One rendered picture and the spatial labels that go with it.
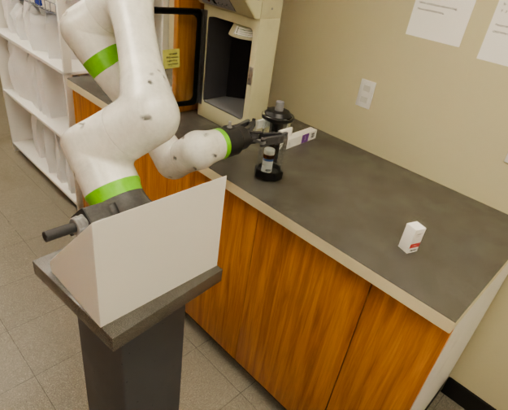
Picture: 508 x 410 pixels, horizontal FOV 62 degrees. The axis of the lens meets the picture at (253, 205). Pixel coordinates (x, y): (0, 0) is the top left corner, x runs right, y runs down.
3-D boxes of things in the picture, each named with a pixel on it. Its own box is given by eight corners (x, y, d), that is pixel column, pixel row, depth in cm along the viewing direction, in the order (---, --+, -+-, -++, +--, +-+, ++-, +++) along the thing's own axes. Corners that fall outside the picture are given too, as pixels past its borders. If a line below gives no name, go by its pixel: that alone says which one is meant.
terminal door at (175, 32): (197, 104, 192) (202, 8, 171) (132, 111, 174) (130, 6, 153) (195, 104, 192) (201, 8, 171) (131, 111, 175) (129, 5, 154)
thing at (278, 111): (275, 114, 147) (279, 95, 144) (296, 123, 142) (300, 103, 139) (258, 118, 141) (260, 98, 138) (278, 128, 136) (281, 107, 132)
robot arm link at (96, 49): (75, -7, 106) (98, -7, 117) (41, 21, 111) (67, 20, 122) (119, 58, 112) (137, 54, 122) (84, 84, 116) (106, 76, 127)
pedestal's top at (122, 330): (113, 352, 87) (112, 339, 85) (34, 273, 102) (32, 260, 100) (221, 281, 109) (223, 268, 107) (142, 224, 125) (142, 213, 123)
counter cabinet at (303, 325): (173, 197, 309) (178, 72, 262) (438, 393, 196) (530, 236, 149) (85, 227, 266) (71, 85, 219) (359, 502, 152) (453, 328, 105)
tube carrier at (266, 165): (267, 162, 158) (275, 106, 147) (289, 173, 152) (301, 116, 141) (247, 169, 150) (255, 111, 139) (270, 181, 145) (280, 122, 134)
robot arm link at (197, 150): (201, 168, 111) (187, 128, 110) (175, 179, 121) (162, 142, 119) (238, 156, 121) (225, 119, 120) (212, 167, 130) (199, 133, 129)
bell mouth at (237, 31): (249, 31, 184) (251, 17, 181) (280, 40, 174) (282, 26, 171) (219, 32, 172) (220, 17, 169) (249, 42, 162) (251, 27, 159)
